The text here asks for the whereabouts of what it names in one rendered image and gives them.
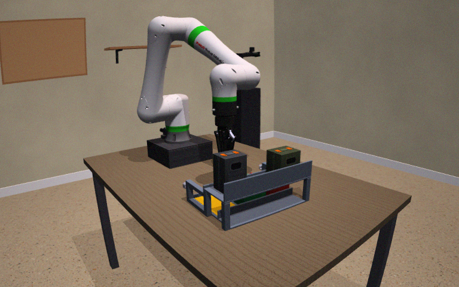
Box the green bin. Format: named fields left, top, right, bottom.
left=234, top=192, right=266, bottom=204

